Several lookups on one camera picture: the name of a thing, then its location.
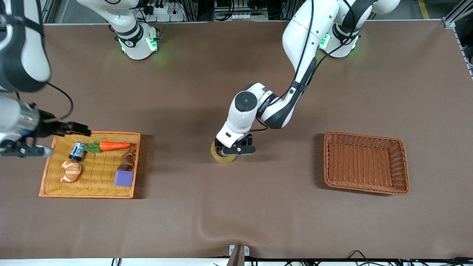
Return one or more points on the purple cube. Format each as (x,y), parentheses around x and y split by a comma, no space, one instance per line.
(123,178)

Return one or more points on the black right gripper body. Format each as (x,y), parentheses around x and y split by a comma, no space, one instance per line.
(50,126)

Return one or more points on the small blue can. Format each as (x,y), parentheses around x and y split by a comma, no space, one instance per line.
(77,150)

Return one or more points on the brown wicker basket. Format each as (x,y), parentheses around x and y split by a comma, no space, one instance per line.
(358,162)

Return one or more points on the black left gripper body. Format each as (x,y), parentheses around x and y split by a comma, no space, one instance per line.
(247,140)

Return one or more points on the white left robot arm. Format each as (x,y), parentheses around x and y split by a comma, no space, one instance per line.
(306,37)

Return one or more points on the brown table cloth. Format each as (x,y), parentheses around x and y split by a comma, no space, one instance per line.
(236,207)

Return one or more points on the aluminium frame profile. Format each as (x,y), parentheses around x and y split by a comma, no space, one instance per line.
(456,13)
(48,11)

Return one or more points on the toy croissant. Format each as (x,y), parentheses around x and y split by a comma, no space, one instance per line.
(71,170)

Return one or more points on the brown wooden figure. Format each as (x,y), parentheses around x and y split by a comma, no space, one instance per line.
(126,162)

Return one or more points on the metal camera bracket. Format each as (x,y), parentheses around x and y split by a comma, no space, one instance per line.
(238,255)

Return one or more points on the white power strip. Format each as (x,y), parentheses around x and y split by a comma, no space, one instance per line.
(166,13)

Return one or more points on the orange toy carrot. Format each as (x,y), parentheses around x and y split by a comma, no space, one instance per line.
(112,146)

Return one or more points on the white socket strip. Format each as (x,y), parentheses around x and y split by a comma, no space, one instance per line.
(244,16)

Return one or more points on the yellow tape roll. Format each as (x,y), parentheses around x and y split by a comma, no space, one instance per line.
(221,159)

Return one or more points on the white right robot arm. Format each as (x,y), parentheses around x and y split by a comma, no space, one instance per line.
(22,55)

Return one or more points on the yellow wicker tray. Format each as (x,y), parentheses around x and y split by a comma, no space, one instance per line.
(96,177)

